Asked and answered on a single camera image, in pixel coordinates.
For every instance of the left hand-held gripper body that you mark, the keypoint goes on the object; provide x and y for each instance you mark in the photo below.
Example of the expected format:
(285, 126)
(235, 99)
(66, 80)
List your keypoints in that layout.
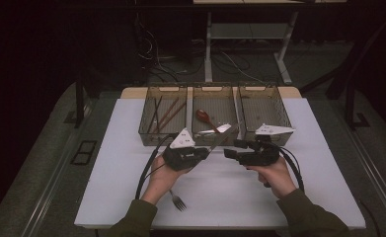
(182, 141)

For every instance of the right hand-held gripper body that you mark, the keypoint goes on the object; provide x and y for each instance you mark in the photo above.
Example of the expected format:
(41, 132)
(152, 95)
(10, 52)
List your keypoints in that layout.
(263, 156)

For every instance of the brown wooden chopstick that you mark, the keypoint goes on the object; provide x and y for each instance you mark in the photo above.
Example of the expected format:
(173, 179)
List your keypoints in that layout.
(173, 117)
(167, 113)

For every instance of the black chopstick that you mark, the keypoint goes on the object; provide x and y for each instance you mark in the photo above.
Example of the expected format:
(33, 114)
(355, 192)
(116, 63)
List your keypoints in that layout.
(160, 101)
(157, 125)

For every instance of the brown wooden spoon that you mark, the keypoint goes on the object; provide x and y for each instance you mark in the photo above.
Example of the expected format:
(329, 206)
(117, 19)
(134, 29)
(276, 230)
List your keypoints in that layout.
(202, 116)

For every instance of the clear brown plastic bin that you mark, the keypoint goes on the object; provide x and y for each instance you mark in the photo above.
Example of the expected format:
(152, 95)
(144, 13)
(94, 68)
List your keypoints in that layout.
(174, 92)
(213, 98)
(263, 98)

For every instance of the metal fork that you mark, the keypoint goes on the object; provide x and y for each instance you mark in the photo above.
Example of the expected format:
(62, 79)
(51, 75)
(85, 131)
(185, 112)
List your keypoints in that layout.
(175, 198)

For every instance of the person's right hand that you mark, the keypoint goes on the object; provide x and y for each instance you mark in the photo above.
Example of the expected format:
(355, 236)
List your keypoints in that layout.
(277, 177)

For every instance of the person's left hand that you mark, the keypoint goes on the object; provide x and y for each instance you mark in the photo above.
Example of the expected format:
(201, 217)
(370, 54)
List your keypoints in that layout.
(161, 181)

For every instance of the white table cover board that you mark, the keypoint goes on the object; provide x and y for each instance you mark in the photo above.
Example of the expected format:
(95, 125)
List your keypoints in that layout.
(226, 204)

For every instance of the white-legged desk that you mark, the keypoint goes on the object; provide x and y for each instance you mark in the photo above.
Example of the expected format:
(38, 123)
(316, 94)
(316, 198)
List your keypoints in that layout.
(208, 49)

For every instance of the black metal stand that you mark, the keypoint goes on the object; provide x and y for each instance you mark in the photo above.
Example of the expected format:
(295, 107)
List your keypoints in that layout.
(349, 105)
(79, 105)

